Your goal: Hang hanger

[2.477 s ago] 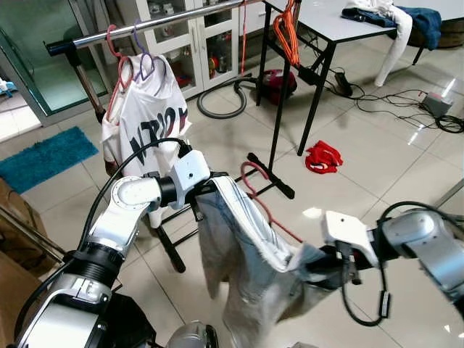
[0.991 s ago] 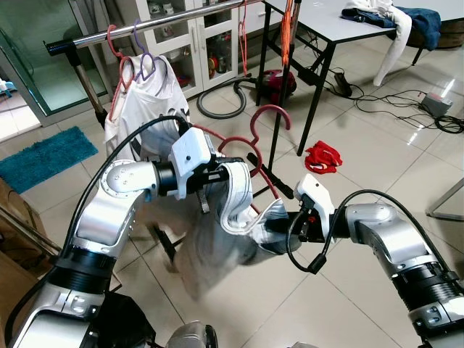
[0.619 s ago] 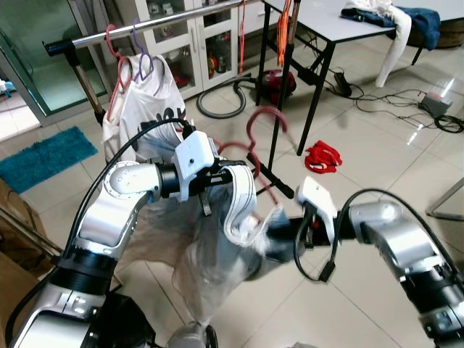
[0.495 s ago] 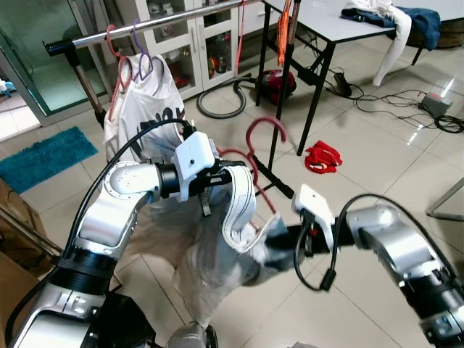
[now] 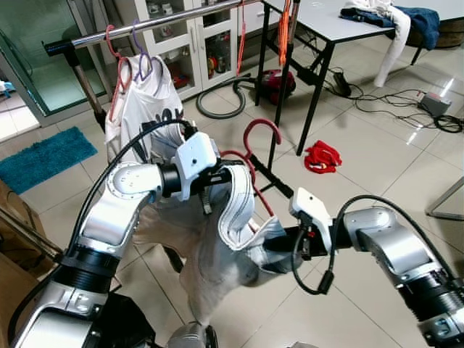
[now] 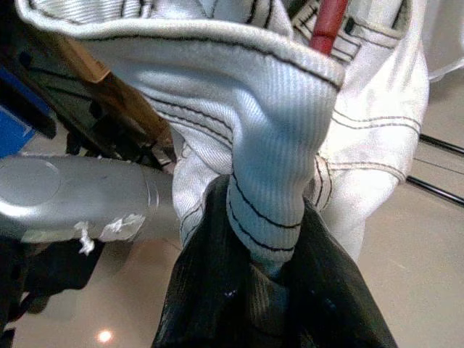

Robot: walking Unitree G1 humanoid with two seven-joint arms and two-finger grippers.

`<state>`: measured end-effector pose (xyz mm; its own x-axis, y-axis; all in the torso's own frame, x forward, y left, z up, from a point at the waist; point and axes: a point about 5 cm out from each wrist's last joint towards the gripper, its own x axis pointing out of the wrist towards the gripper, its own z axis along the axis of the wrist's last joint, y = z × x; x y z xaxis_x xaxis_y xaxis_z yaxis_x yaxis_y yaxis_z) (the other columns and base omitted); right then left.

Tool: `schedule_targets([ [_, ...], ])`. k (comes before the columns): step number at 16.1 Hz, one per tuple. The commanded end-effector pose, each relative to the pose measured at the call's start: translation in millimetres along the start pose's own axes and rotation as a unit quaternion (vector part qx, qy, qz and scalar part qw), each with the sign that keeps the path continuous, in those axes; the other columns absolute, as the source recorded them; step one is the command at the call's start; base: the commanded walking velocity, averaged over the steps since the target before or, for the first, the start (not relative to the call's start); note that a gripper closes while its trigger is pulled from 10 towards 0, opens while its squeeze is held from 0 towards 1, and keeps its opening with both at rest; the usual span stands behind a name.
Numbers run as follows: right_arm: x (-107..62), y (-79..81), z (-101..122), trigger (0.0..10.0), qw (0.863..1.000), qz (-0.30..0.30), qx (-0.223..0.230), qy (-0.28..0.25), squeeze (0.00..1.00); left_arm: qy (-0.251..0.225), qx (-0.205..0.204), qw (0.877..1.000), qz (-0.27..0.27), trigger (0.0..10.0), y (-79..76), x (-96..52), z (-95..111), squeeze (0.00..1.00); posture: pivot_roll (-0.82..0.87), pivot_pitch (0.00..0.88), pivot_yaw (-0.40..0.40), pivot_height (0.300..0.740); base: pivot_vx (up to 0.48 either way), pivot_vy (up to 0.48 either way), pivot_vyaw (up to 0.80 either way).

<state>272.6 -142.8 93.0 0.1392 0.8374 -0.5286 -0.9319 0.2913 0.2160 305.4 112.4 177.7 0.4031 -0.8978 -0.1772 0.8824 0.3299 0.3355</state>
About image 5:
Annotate white long sleeve garment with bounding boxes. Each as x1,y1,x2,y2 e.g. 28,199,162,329
341,0,412,88

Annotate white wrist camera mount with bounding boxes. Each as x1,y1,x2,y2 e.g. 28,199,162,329
176,132,220,202
289,188,334,254

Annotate brown round basket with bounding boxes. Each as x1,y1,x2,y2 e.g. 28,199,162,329
435,18,464,48

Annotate black plastic bag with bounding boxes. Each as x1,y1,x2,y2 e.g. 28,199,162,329
94,294,157,348

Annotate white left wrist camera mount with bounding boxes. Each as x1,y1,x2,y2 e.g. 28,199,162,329
176,132,220,202

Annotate red cloth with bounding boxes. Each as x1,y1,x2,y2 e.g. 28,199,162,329
303,140,343,175

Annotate black metal clothes rack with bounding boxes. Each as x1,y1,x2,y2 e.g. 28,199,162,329
43,0,298,200

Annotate white table black legs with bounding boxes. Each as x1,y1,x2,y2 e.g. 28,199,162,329
261,0,464,157

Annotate teal floor mat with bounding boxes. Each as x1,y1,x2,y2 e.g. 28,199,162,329
0,127,99,195

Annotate grey vacuum hose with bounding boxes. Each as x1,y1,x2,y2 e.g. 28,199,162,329
196,76,254,120

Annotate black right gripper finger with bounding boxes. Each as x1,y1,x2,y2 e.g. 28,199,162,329
262,231,294,254

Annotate orange hanger bunch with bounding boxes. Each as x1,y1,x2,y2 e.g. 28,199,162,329
279,0,292,66

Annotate blue jeans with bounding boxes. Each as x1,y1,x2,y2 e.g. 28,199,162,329
341,4,441,51

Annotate grey power box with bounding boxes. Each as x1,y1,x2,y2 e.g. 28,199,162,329
418,92,452,118

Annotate black power adapter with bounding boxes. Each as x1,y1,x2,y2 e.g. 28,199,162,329
332,70,352,97

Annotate white jeans black stitching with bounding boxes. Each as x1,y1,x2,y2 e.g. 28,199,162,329
134,159,302,331

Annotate purple hanger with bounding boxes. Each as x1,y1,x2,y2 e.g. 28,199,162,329
130,22,167,82

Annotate red vacuum cleaner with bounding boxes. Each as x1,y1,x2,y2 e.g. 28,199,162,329
257,69,297,106

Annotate red wire hanger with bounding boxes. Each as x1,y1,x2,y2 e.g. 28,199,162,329
217,118,283,218
236,20,247,77
105,25,135,124

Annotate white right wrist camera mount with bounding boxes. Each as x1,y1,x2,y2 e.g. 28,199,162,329
289,188,334,254

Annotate brown cardboard box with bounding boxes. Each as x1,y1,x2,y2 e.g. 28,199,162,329
0,181,44,341

